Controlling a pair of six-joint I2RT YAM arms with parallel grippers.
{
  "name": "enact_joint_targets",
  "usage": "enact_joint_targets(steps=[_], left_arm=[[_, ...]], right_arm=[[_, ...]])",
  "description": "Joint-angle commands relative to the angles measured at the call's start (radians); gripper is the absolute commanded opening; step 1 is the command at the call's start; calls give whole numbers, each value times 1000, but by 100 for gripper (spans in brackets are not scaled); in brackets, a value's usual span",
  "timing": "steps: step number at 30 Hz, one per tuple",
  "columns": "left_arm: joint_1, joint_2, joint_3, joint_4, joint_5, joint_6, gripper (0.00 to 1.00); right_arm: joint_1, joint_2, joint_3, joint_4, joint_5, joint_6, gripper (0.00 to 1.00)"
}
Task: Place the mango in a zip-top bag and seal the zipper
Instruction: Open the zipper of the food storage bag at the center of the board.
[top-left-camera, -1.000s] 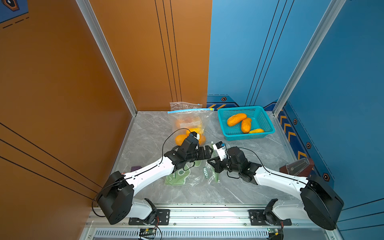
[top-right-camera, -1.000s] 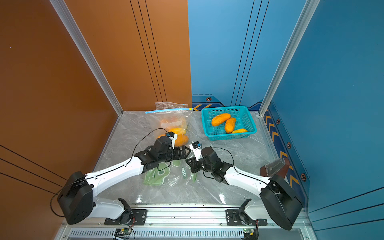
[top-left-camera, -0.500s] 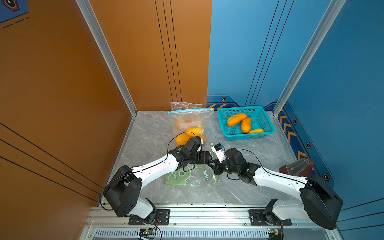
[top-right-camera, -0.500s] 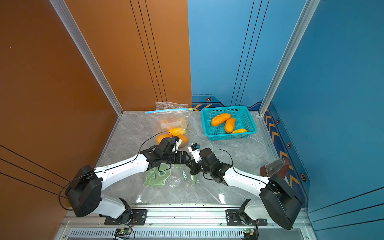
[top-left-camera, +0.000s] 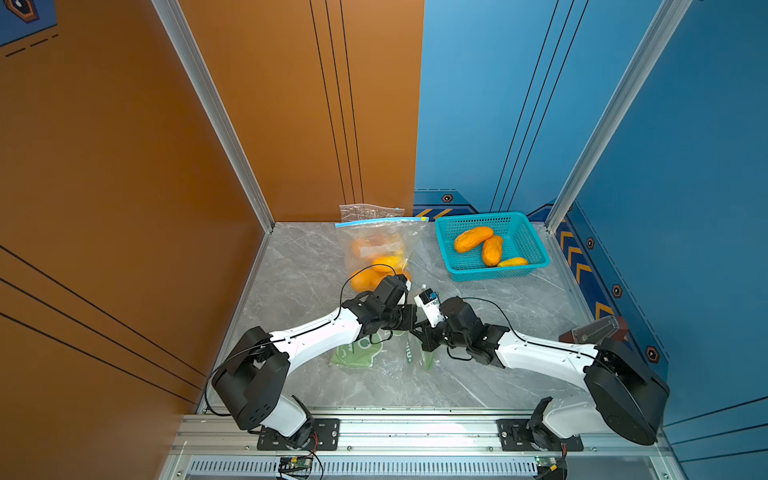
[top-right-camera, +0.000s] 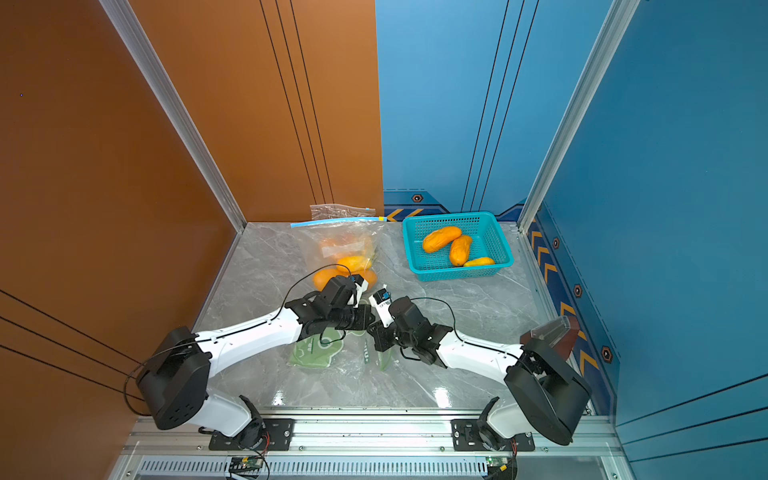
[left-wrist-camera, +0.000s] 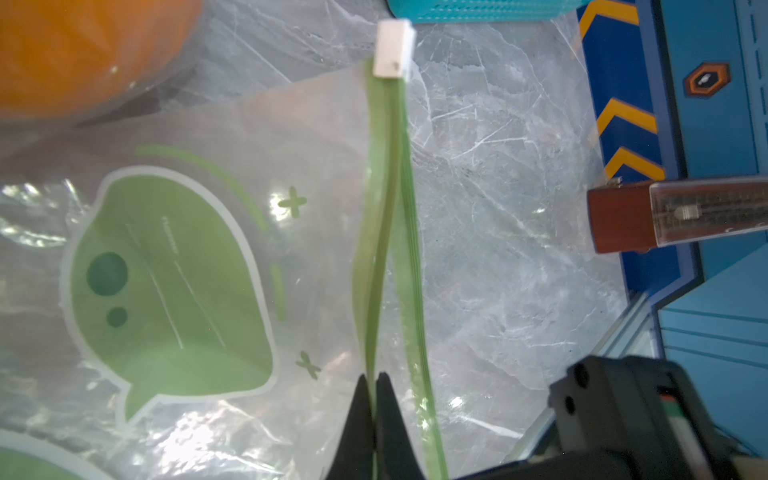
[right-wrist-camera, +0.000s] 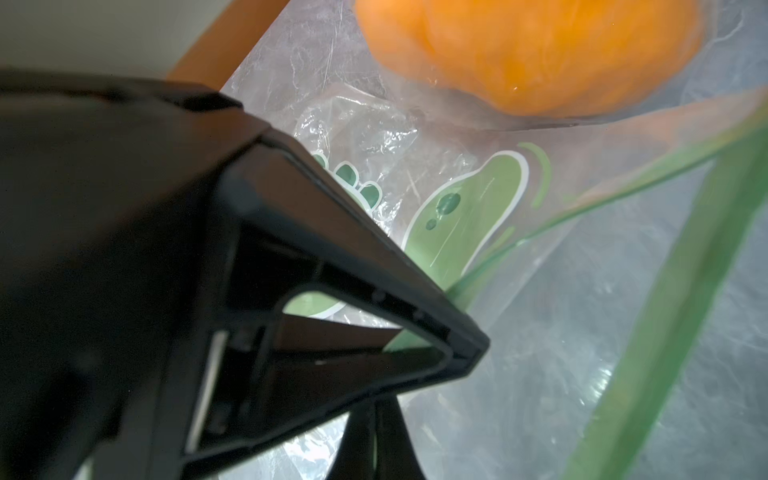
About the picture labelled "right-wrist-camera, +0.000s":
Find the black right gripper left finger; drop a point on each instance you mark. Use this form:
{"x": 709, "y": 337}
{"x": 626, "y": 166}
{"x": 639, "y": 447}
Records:
{"x": 355, "y": 455}

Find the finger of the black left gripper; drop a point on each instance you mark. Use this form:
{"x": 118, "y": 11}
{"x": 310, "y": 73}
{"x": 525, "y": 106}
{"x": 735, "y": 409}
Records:
{"x": 312, "y": 311}

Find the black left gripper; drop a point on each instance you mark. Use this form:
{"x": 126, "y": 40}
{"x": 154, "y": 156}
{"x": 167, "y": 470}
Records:
{"x": 105, "y": 187}

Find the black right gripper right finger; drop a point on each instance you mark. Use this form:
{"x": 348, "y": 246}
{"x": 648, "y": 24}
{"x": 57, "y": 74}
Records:
{"x": 395, "y": 456}

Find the blue zipper clear bag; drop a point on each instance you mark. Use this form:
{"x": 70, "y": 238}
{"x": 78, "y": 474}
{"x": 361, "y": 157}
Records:
{"x": 314, "y": 45}

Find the green printed zip bag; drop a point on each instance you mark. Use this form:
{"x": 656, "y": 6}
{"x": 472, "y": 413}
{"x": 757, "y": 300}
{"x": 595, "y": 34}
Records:
{"x": 560, "y": 309}

